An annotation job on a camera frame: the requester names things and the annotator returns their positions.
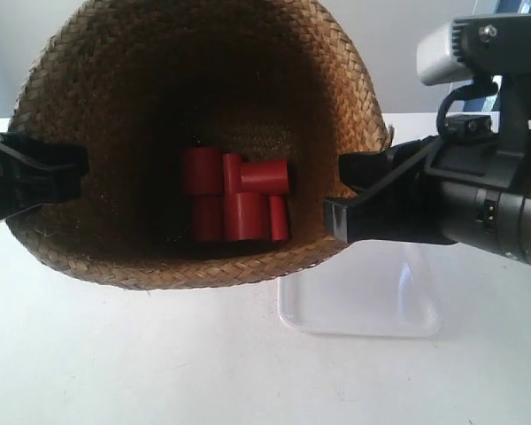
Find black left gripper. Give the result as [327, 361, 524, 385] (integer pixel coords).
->
[0, 133, 89, 221]

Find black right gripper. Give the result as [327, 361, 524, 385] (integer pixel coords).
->
[323, 74, 531, 266]

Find brown woven wicker basket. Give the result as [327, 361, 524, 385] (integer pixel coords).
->
[7, 1, 389, 290]

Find dark red cylindrical block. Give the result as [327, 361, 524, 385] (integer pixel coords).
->
[222, 152, 242, 195]

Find white rectangular plastic tray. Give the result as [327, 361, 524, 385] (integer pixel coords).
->
[278, 241, 442, 338]

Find black camera cable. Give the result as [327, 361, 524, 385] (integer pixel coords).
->
[437, 75, 501, 138]

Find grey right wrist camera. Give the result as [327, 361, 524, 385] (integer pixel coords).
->
[416, 13, 531, 86]

